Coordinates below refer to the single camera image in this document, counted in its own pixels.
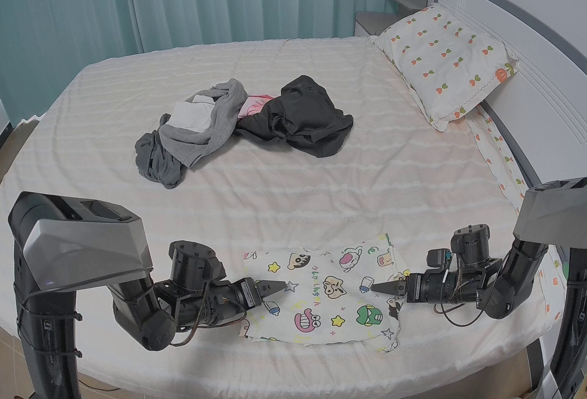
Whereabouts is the white printed pillow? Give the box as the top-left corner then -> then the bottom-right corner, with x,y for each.
372,2 -> 520,132

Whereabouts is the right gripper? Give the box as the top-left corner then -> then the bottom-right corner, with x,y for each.
404,272 -> 443,304

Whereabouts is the grey bedside table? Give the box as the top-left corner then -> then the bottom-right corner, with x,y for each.
355,0 -> 429,37

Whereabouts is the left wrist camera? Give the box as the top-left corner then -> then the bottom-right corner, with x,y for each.
204,257 -> 228,283

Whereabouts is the black garment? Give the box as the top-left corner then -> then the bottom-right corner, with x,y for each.
234,75 -> 355,158

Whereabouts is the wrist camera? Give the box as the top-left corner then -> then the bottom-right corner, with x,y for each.
426,248 -> 452,271
204,257 -> 228,283

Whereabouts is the bed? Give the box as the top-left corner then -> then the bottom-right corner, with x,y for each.
0,0 -> 587,393

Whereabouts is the light grey garment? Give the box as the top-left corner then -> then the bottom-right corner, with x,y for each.
158,78 -> 248,168

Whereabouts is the dark grey garment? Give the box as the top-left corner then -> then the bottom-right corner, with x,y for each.
134,131 -> 186,190

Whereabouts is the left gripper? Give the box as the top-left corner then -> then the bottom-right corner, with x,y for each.
225,277 -> 264,315

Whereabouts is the white printed pyjama top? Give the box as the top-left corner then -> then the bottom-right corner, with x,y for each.
239,232 -> 411,353

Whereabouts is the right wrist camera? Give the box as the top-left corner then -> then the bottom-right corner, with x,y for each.
426,248 -> 452,271

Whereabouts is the pink garment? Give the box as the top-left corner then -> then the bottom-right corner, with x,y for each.
238,95 -> 276,119

